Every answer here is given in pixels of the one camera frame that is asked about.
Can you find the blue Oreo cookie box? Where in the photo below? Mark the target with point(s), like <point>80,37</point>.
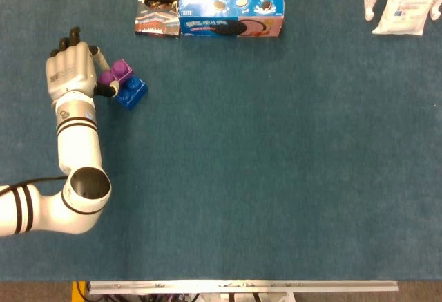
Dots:
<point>231,13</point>

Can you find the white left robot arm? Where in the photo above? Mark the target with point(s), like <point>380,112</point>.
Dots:
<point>79,146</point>

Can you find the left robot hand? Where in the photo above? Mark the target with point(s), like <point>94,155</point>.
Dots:
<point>70,70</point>

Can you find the palace print flat box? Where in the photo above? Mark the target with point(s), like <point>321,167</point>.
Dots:
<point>155,22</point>

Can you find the purple toy brick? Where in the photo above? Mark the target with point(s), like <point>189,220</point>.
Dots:
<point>121,68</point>

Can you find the teal felt table cloth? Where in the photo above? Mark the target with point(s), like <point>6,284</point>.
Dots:
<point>276,160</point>

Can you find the white printed pouch bag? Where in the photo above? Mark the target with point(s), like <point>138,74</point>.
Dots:
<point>407,5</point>

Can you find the blue toy brick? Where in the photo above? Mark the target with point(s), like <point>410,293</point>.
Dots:
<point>134,91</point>

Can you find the aluminium profile rail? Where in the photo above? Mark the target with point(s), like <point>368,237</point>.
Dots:
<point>241,286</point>

